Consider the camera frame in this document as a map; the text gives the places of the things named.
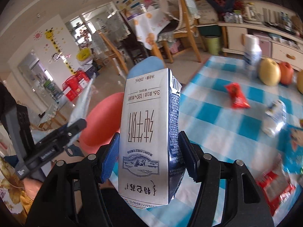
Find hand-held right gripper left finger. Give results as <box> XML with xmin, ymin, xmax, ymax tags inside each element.
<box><xmin>25</xmin><ymin>132</ymin><xmax>120</xmax><ymax>227</ymax></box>

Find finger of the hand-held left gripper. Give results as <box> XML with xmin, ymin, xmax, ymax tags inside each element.
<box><xmin>64</xmin><ymin>146</ymin><xmax>83</xmax><ymax>157</ymax></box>
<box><xmin>64</xmin><ymin>119</ymin><xmax>87</xmax><ymax>146</ymax></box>

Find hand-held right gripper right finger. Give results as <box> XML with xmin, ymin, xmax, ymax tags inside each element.
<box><xmin>179</xmin><ymin>131</ymin><xmax>275</xmax><ymax>227</ymax></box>

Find salmon pink plastic bucket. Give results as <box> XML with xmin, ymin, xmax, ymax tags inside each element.
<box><xmin>82</xmin><ymin>92</ymin><xmax>123</xmax><ymax>154</ymax></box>

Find white and navy milk carton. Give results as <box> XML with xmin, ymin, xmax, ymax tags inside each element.
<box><xmin>118</xmin><ymin>68</ymin><xmax>182</xmax><ymax>210</ymax></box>

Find red gift boxes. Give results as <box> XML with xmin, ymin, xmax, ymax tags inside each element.
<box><xmin>62</xmin><ymin>71</ymin><xmax>91</xmax><ymax>101</ymax></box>

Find floral print cloth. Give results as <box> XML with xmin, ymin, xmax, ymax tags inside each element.
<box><xmin>0</xmin><ymin>156</ymin><xmax>34</xmax><ymax>223</ymax></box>

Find yellow bag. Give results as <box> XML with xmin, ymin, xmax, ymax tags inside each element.
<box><xmin>76</xmin><ymin>48</ymin><xmax>91</xmax><ymax>61</ymax></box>

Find small red snack packet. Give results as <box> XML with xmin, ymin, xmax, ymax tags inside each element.
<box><xmin>224</xmin><ymin>83</ymin><xmax>251</xmax><ymax>109</ymax></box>

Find light wooden chair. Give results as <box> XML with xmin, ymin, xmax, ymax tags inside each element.
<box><xmin>98</xmin><ymin>31</ymin><xmax>129</xmax><ymax>76</ymax></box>

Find red white checked packet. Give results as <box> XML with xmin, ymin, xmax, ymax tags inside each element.
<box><xmin>257</xmin><ymin>155</ymin><xmax>297</xmax><ymax>217</ymax></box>

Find crushed white plastic bottle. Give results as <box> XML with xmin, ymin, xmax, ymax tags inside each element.
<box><xmin>262</xmin><ymin>100</ymin><xmax>287</xmax><ymax>136</ymax></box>

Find blue snack packet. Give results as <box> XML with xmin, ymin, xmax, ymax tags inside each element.
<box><xmin>283</xmin><ymin>125</ymin><xmax>303</xmax><ymax>178</ymax></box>

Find green waste bin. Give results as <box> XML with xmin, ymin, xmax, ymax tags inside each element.
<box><xmin>204</xmin><ymin>35</ymin><xmax>222</xmax><ymax>55</ymax></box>

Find small yellow apple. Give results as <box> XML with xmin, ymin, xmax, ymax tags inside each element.
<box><xmin>258</xmin><ymin>58</ymin><xmax>282</xmax><ymax>86</ymax></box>

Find upright white plastic bottle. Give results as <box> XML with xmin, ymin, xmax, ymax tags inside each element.
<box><xmin>243</xmin><ymin>34</ymin><xmax>262</xmax><ymax>76</ymax></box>

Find orange print dining tablecloth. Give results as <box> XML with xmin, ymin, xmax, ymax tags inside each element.
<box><xmin>134</xmin><ymin>8</ymin><xmax>176</xmax><ymax>50</ymax></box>

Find red apple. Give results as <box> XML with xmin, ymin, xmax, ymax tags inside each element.
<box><xmin>279</xmin><ymin>62</ymin><xmax>299</xmax><ymax>85</ymax></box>

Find large yellow pear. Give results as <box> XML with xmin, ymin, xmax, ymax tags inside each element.
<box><xmin>296</xmin><ymin>70</ymin><xmax>303</xmax><ymax>93</ymax></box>

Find cream TV cabinet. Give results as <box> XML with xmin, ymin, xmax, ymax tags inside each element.
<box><xmin>218</xmin><ymin>21</ymin><xmax>303</xmax><ymax>71</ymax></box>

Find white sack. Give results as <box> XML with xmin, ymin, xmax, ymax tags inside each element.
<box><xmin>196</xmin><ymin>0</ymin><xmax>219</xmax><ymax>25</ymax></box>

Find wooden chair with cover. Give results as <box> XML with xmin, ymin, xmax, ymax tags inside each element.
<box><xmin>151</xmin><ymin>0</ymin><xmax>206</xmax><ymax>63</ymax></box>

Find dark wrapped flower bouquet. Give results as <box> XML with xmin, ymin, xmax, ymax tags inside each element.
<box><xmin>204</xmin><ymin>0</ymin><xmax>244</xmax><ymax>17</ymax></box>

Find giraffe height wall sticker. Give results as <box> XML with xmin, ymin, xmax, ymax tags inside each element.
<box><xmin>44</xmin><ymin>28</ymin><xmax>76</xmax><ymax>74</ymax></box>

